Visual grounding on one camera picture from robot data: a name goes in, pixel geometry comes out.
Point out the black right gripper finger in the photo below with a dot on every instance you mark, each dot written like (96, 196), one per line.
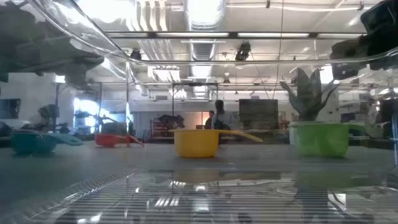
(346, 71)
(367, 48)

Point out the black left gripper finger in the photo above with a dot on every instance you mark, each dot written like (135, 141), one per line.
(90, 60)
(77, 77)

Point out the red measuring cup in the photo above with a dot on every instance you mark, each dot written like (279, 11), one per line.
(107, 140)

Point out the green measuring cup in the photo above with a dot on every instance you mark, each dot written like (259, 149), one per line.
(321, 141)

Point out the teal measuring cup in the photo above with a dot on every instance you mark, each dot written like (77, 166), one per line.
(31, 143)

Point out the yellow measuring cup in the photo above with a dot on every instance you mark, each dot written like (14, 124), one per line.
(196, 144)

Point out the clear plastic basket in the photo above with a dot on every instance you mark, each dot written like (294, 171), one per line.
(199, 199)

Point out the potted succulent white pot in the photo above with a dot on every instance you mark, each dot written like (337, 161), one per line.
(308, 99)

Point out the black monitor screen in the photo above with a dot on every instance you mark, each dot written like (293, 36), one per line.
(258, 113)

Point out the person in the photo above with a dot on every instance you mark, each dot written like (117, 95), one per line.
(209, 122)
(221, 116)

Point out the dark wall screen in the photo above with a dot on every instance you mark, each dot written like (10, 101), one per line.
(9, 109)

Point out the black hanging camera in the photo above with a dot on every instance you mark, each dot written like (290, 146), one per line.
(243, 51)

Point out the silver ventilation duct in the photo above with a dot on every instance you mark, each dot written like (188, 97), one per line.
(203, 15)

